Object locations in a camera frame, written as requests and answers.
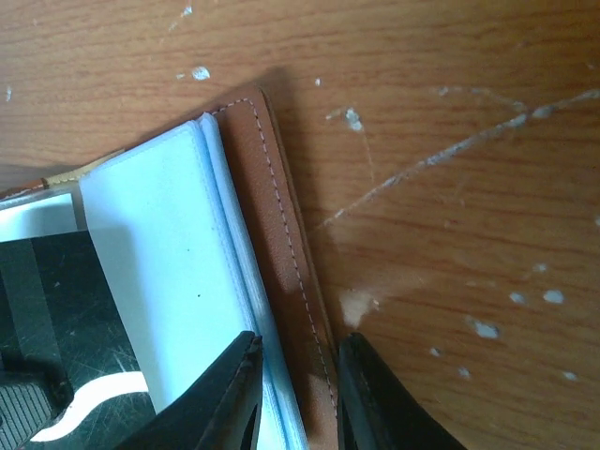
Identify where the brown leather card holder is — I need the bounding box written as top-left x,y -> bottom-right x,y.
1,85 -> 338,449

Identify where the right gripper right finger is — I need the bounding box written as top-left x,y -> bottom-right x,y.
337,332 -> 464,450

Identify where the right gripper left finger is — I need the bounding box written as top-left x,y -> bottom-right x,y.
117,331 -> 263,450

